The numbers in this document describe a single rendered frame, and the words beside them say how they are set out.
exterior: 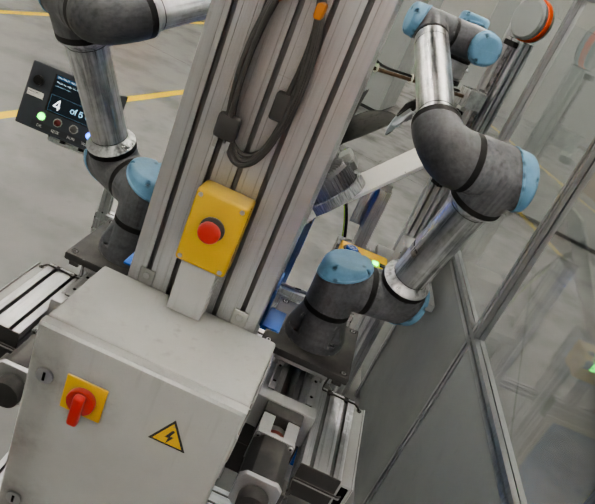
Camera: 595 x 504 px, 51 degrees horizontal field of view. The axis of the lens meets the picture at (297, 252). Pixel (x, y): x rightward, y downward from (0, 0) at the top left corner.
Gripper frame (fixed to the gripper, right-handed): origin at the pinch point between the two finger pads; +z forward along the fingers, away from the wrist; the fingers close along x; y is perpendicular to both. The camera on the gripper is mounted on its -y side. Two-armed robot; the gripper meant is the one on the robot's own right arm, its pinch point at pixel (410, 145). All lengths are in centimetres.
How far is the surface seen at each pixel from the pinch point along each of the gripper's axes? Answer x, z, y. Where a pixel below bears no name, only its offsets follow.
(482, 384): 45, 49, 17
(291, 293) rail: -12, 62, -13
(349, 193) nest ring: -5, 36, -50
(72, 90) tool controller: -95, 26, -10
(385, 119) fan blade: -4, 7, -53
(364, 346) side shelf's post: 29, 100, -60
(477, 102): 28, -7, -84
